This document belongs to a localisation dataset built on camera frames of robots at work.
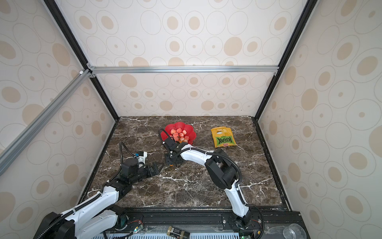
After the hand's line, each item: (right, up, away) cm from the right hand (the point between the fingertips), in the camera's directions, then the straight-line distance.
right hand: (174, 159), depth 94 cm
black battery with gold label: (+5, -29, -26) cm, 39 cm away
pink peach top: (+4, +12, +10) cm, 16 cm away
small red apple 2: (+7, +13, +11) cm, 19 cm away
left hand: (-4, -1, -12) cm, 13 cm away
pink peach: (-3, +18, +12) cm, 22 cm away
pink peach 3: (-1, +16, +12) cm, 20 cm away
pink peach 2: (+2, +18, +15) cm, 24 cm away
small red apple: (+6, +17, +15) cm, 24 cm away
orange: (-2, -4, -1) cm, 4 cm away
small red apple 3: (+7, +11, +9) cm, 16 cm away
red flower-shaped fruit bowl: (+9, +19, +15) cm, 26 cm away
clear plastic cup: (+61, -30, -23) cm, 72 cm away
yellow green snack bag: (+33, +14, +12) cm, 38 cm away
